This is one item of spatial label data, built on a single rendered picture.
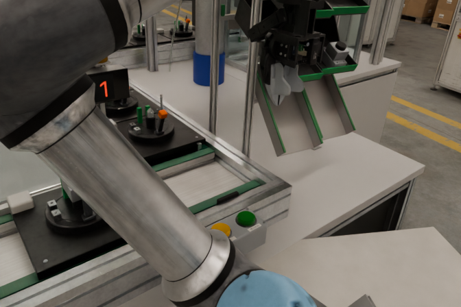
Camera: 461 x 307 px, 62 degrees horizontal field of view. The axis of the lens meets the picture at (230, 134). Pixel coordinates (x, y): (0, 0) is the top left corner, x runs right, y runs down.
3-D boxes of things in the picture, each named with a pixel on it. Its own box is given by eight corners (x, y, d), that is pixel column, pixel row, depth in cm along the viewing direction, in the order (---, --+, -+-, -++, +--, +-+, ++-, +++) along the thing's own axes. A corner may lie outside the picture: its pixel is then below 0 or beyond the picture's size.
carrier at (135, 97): (165, 115, 133) (164, 81, 128) (97, 132, 120) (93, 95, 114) (134, 93, 150) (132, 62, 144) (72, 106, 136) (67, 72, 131)
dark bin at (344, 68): (354, 70, 110) (367, 51, 105) (318, 76, 105) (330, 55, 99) (304, 13, 125) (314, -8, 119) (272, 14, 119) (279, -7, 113)
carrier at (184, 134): (206, 144, 117) (206, 106, 111) (132, 167, 103) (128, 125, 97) (166, 116, 133) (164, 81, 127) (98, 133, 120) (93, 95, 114)
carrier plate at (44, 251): (158, 229, 82) (158, 220, 81) (38, 281, 69) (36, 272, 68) (113, 177, 99) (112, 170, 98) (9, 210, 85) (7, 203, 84)
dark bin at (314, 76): (320, 79, 102) (332, 58, 97) (279, 86, 96) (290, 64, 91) (272, 16, 116) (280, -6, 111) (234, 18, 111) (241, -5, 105)
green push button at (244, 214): (258, 224, 85) (258, 217, 84) (244, 231, 82) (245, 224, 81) (246, 214, 87) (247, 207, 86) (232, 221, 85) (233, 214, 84)
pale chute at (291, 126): (314, 147, 110) (323, 142, 106) (276, 157, 104) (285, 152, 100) (282, 61, 116) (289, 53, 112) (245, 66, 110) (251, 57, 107)
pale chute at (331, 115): (346, 134, 118) (356, 129, 114) (313, 142, 113) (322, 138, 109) (315, 55, 125) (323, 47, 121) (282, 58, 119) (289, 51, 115)
